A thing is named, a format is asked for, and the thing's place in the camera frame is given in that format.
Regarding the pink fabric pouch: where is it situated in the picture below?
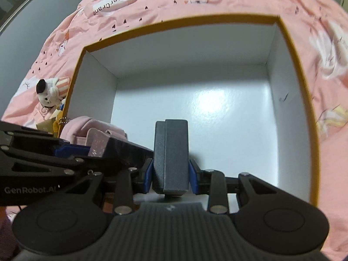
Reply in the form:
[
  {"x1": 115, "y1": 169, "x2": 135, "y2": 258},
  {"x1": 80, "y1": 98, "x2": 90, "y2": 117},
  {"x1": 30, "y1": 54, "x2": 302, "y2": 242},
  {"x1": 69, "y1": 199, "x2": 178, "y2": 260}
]
[{"x1": 60, "y1": 116, "x2": 127, "y2": 146}]

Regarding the purple photo card box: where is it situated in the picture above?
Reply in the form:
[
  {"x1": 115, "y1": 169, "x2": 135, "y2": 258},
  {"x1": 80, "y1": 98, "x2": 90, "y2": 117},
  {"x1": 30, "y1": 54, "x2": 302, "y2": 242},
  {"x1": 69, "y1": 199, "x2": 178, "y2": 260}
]
[{"x1": 89, "y1": 131, "x2": 153, "y2": 169}]

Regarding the brown blue plush toy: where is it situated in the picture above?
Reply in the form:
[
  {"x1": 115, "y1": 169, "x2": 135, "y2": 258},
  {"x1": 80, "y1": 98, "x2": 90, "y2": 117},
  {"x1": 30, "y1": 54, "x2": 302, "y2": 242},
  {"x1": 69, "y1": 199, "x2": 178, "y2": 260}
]
[{"x1": 52, "y1": 98, "x2": 65, "y2": 117}]

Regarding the pink patterned bedsheet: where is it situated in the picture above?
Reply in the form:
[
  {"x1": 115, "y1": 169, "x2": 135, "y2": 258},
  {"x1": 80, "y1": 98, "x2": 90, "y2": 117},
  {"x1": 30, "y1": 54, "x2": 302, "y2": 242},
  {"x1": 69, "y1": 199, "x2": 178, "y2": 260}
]
[{"x1": 2, "y1": 0, "x2": 347, "y2": 260}]

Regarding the white black plush keychain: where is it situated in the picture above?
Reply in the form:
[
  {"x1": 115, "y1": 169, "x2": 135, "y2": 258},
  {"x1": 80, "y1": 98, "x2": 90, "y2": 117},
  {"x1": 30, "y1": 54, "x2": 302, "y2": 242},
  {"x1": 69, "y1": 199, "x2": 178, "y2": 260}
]
[{"x1": 36, "y1": 77, "x2": 70, "y2": 109}]

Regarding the dark grey small box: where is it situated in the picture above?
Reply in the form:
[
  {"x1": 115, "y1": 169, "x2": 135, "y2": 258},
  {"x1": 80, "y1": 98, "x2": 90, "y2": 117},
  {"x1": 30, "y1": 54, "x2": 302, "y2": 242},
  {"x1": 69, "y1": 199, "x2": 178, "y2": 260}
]
[{"x1": 152, "y1": 120, "x2": 189, "y2": 196}]

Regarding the orange cardboard box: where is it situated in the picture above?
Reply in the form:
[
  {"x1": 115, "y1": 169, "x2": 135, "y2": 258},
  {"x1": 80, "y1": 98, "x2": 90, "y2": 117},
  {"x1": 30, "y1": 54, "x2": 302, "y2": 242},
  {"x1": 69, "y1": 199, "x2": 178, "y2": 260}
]
[{"x1": 62, "y1": 14, "x2": 320, "y2": 204}]

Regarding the gold cardboard box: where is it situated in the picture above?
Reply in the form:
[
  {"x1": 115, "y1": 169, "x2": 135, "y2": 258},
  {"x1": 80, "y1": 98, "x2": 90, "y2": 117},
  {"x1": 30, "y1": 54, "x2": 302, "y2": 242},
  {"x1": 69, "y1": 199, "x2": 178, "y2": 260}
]
[{"x1": 36, "y1": 118, "x2": 57, "y2": 134}]

